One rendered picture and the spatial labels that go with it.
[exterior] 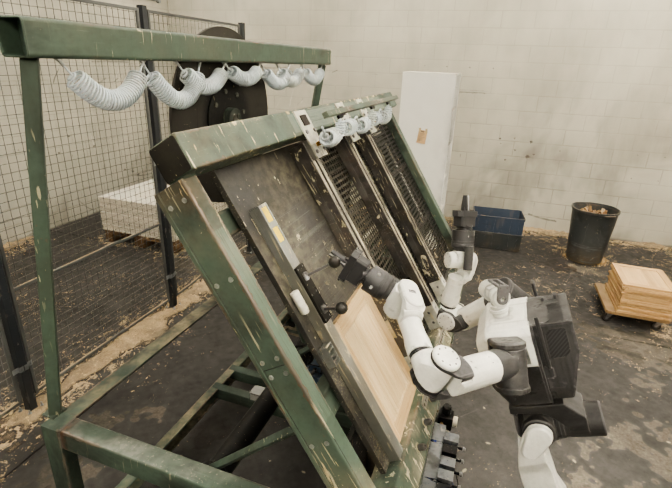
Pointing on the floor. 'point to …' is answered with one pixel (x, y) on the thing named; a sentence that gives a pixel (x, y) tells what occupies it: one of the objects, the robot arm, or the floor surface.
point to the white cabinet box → (430, 124)
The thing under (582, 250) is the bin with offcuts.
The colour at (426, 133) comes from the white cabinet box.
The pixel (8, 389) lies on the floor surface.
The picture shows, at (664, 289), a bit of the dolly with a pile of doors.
